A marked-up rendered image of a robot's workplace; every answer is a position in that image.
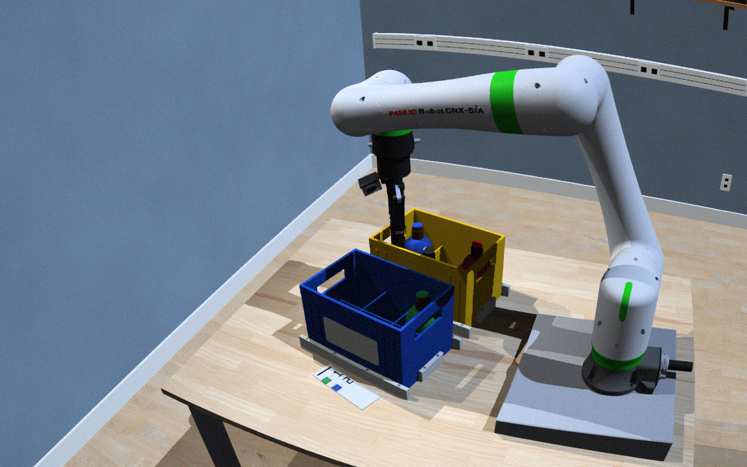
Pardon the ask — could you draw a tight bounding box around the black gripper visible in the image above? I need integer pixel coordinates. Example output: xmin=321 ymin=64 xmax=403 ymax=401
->
xmin=377 ymin=155 xmax=410 ymax=248

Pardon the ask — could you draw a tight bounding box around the green bottle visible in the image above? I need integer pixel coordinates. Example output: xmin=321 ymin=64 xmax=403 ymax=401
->
xmin=405 ymin=291 xmax=439 ymax=334

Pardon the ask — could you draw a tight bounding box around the white paper pick list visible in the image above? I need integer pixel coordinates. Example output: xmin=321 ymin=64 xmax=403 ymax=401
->
xmin=313 ymin=364 xmax=380 ymax=410

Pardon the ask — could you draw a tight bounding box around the yellow divided crate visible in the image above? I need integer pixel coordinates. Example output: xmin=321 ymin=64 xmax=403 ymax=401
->
xmin=369 ymin=208 xmax=502 ymax=327

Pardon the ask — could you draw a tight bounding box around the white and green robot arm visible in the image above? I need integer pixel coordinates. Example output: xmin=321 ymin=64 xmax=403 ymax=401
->
xmin=331 ymin=55 xmax=693 ymax=396

